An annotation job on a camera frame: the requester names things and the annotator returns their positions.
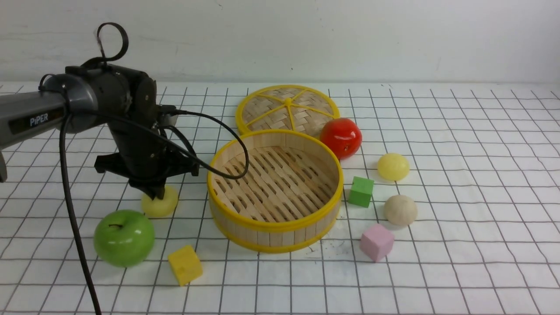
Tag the bamboo steamer tray yellow rim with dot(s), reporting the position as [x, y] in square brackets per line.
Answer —
[290, 197]

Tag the red tomato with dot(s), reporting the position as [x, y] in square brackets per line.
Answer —
[342, 136]

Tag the yellow bun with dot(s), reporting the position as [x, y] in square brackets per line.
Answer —
[158, 208]
[393, 167]

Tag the yellow cube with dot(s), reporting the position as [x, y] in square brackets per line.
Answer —
[185, 265]

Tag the green apple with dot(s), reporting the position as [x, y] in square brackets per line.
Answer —
[124, 238]

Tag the left grey black robot arm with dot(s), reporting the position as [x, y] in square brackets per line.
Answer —
[125, 100]

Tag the woven bamboo steamer lid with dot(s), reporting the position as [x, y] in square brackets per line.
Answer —
[286, 107]

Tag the pink cube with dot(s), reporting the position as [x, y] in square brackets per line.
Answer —
[377, 242]

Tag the beige bun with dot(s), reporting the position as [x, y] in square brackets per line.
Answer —
[400, 210]

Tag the green cube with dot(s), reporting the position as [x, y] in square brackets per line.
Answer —
[361, 192]

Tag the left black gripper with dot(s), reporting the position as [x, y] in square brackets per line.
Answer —
[149, 151]

